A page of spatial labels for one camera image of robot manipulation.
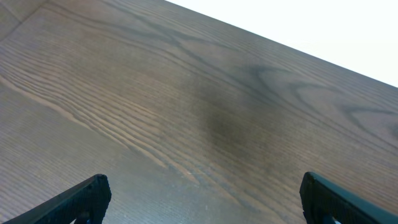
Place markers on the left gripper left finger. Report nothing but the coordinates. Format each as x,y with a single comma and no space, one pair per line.
85,202

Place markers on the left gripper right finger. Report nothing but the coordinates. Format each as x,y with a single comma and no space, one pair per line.
325,202

